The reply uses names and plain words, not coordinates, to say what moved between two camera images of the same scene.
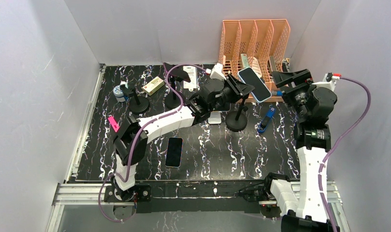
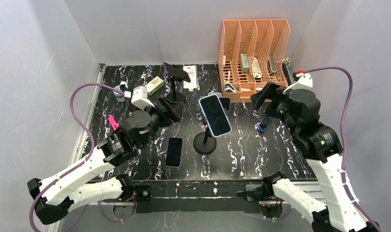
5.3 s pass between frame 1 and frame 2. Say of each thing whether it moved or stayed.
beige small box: stayed
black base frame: stayed
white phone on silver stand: stayed
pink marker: stayed
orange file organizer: stayed
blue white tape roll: stayed
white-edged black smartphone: stayed
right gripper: moved
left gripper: moved
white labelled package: stayed
